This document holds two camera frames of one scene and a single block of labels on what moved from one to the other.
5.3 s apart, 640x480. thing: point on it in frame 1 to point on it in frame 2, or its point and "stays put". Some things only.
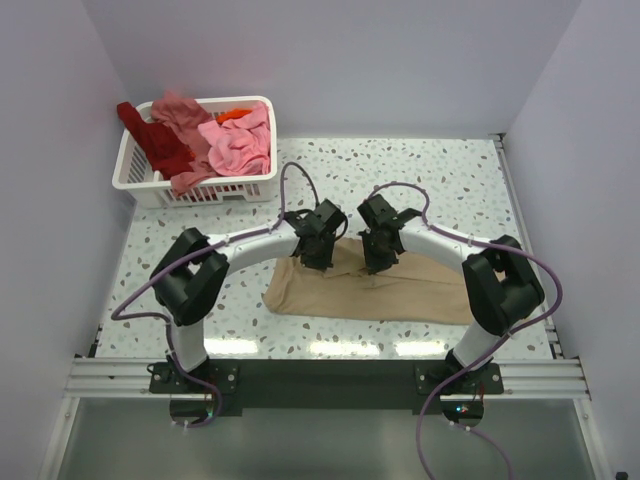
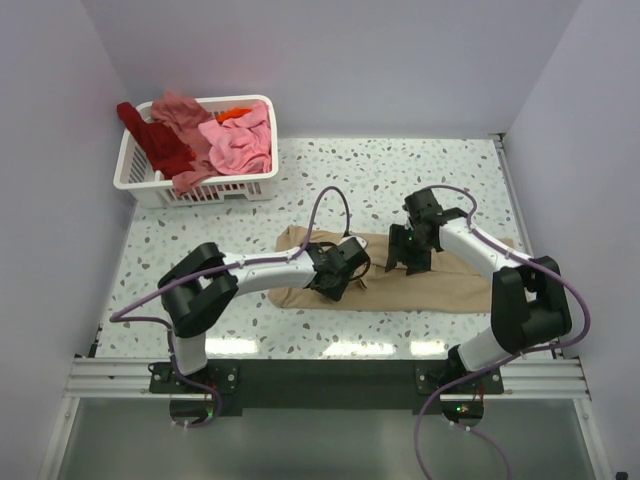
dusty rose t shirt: x=186 y=115 stays put
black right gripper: x=374 y=264 to x=397 y=252
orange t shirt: x=233 y=113 stays put
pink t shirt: x=240 y=146 stays put
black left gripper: x=324 y=262 to x=335 y=293
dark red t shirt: x=168 y=155 stays put
